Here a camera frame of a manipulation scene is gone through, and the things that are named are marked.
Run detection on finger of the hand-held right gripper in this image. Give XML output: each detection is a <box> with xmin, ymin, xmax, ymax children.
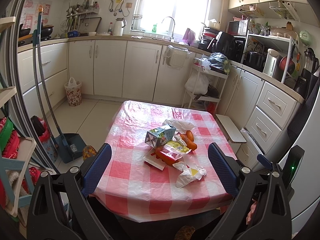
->
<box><xmin>257</xmin><ymin>154</ymin><xmax>278</xmax><ymax>172</ymax></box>

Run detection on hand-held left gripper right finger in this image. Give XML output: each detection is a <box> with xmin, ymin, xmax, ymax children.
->
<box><xmin>208</xmin><ymin>142</ymin><xmax>293</xmax><ymax>240</ymax></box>

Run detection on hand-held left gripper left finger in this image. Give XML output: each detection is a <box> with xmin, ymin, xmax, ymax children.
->
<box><xmin>27</xmin><ymin>143</ymin><xmax>118</xmax><ymax>240</ymax></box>

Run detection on tissue with yellow scrap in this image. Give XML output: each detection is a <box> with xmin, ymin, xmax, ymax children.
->
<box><xmin>172</xmin><ymin>161</ymin><xmax>207</xmax><ymax>188</ymax></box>

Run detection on yellow snack packet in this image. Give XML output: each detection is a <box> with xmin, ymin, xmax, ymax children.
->
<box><xmin>164</xmin><ymin>141</ymin><xmax>192</xmax><ymax>153</ymax></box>

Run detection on white wrapper with red edge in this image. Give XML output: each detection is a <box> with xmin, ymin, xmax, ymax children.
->
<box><xmin>143</xmin><ymin>152</ymin><xmax>165</xmax><ymax>171</ymax></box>

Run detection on red snack packet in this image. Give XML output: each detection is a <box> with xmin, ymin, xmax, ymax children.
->
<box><xmin>154</xmin><ymin>149</ymin><xmax>184</xmax><ymax>167</ymax></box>

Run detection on green white milk carton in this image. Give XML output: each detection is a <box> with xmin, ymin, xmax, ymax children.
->
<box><xmin>145</xmin><ymin>124</ymin><xmax>177</xmax><ymax>148</ymax></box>

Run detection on person's right hand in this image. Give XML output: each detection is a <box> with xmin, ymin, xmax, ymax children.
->
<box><xmin>246</xmin><ymin>201</ymin><xmax>258</xmax><ymax>225</ymax></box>

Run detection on patterned slipper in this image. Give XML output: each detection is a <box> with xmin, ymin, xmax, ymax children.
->
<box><xmin>82</xmin><ymin>145</ymin><xmax>98</xmax><ymax>160</ymax></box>
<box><xmin>174</xmin><ymin>225</ymin><xmax>196</xmax><ymax>240</ymax></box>

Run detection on pink white checked tablecloth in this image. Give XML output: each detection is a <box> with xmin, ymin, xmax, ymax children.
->
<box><xmin>89</xmin><ymin>100</ymin><xmax>238</xmax><ymax>223</ymax></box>

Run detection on blue dustpan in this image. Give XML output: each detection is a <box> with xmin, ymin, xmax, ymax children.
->
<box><xmin>55</xmin><ymin>130</ymin><xmax>87</xmax><ymax>164</ymax></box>

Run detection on white wooden stool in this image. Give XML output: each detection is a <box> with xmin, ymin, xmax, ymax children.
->
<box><xmin>215</xmin><ymin>114</ymin><xmax>247</xmax><ymax>153</ymax></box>

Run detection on white crumpled paper napkin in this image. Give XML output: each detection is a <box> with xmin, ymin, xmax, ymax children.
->
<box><xmin>162</xmin><ymin>119</ymin><xmax>197</xmax><ymax>132</ymax></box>

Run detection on red plastic bag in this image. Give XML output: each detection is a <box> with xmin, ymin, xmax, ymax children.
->
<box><xmin>205</xmin><ymin>101</ymin><xmax>217</xmax><ymax>115</ymax></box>

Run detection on black pouch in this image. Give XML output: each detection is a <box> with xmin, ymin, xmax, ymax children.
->
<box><xmin>30</xmin><ymin>116</ymin><xmax>47</xmax><ymax>137</ymax></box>

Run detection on cream plastic shelf rack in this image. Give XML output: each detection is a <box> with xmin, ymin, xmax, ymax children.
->
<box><xmin>0</xmin><ymin>16</ymin><xmax>38</xmax><ymax>218</ymax></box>

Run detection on floral waste bin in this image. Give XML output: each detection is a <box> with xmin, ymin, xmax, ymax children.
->
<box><xmin>64</xmin><ymin>77</ymin><xmax>82</xmax><ymax>107</ymax></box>

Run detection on black blender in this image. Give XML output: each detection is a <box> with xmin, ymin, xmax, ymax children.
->
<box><xmin>293</xmin><ymin>47</ymin><xmax>319</xmax><ymax>99</ymax></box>

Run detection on dark pan in trolley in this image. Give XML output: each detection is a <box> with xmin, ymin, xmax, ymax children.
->
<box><xmin>194</xmin><ymin>85</ymin><xmax>220</xmax><ymax>100</ymax></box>

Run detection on white plastic bag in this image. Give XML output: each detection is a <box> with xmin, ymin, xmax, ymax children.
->
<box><xmin>185</xmin><ymin>73</ymin><xmax>210</xmax><ymax>95</ymax></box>

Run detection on red frying pan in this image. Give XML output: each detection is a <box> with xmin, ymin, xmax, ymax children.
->
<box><xmin>279</xmin><ymin>55</ymin><xmax>297</xmax><ymax>74</ymax></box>

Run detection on red green cloth bundle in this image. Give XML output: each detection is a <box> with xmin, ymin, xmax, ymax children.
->
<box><xmin>0</xmin><ymin>116</ymin><xmax>20</xmax><ymax>160</ymax></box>

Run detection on white electric water boiler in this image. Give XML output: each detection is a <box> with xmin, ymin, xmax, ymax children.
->
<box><xmin>263</xmin><ymin>49</ymin><xmax>283</xmax><ymax>79</ymax></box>

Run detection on white trolley rack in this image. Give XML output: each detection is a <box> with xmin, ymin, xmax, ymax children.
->
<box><xmin>182</xmin><ymin>62</ymin><xmax>229</xmax><ymax>110</ymax></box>

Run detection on black rice cooker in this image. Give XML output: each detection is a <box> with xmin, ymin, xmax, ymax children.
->
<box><xmin>244</xmin><ymin>51</ymin><xmax>267</xmax><ymax>72</ymax></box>

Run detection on clear plastic bag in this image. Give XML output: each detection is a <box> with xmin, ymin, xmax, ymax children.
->
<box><xmin>194</xmin><ymin>56</ymin><xmax>213</xmax><ymax>70</ymax></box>

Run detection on black bag of greens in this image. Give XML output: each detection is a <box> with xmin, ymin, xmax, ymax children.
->
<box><xmin>209</xmin><ymin>52</ymin><xmax>231</xmax><ymax>74</ymax></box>

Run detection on white base cabinets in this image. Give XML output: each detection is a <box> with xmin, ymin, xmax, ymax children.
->
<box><xmin>16</xmin><ymin>39</ymin><xmax>304</xmax><ymax>160</ymax></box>

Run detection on white door-hung bin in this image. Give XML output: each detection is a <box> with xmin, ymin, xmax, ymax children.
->
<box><xmin>162</xmin><ymin>45</ymin><xmax>190</xmax><ymax>70</ymax></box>

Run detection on white countertop shelf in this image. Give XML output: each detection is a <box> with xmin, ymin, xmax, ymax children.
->
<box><xmin>241</xmin><ymin>33</ymin><xmax>299</xmax><ymax>83</ymax></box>

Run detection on black air fryer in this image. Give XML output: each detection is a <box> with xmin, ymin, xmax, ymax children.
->
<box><xmin>212</xmin><ymin>31</ymin><xmax>235</xmax><ymax>53</ymax></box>

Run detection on stack of dark trays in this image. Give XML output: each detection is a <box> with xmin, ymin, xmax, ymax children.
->
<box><xmin>199</xmin><ymin>29</ymin><xmax>218</xmax><ymax>50</ymax></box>

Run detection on silver microwave oven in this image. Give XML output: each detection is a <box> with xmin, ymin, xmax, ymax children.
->
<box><xmin>226</xmin><ymin>20</ymin><xmax>253</xmax><ymax>36</ymax></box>

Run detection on pink cloth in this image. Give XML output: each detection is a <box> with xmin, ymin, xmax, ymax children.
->
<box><xmin>182</xmin><ymin>28</ymin><xmax>197</xmax><ymax>44</ymax></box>

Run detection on white thermos jug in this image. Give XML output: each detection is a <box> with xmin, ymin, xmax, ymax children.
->
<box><xmin>112</xmin><ymin>17</ymin><xmax>127</xmax><ymax>36</ymax></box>

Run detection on dark baking tray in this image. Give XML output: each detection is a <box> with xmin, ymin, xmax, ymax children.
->
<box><xmin>81</xmin><ymin>17</ymin><xmax>102</xmax><ymax>33</ymax></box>

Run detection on black wok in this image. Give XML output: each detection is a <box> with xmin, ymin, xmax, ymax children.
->
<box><xmin>40</xmin><ymin>24</ymin><xmax>54</xmax><ymax>37</ymax></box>

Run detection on chrome sink faucet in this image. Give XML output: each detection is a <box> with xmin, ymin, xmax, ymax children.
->
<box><xmin>161</xmin><ymin>16</ymin><xmax>176</xmax><ymax>42</ymax></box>

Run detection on kitchen window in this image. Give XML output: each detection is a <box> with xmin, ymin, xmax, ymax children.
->
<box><xmin>134</xmin><ymin>0</ymin><xmax>220</xmax><ymax>34</ymax></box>

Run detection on light blue plastic frame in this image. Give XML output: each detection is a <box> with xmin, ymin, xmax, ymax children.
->
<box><xmin>0</xmin><ymin>155</ymin><xmax>35</xmax><ymax>208</ymax></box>

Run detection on green round wall holder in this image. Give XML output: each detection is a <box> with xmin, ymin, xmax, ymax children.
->
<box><xmin>299</xmin><ymin>30</ymin><xmax>313</xmax><ymax>47</ymax></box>

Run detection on white wire basket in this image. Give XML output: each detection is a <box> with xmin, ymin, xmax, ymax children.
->
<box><xmin>269</xmin><ymin>1</ymin><xmax>300</xmax><ymax>22</ymax></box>
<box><xmin>239</xmin><ymin>4</ymin><xmax>265</xmax><ymax>18</ymax></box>

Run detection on wall utensil rack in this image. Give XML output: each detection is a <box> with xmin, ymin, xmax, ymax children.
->
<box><xmin>65</xmin><ymin>0</ymin><xmax>100</xmax><ymax>30</ymax></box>

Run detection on pink wall stickers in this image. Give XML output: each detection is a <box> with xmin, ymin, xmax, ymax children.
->
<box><xmin>21</xmin><ymin>0</ymin><xmax>52</xmax><ymax>30</ymax></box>

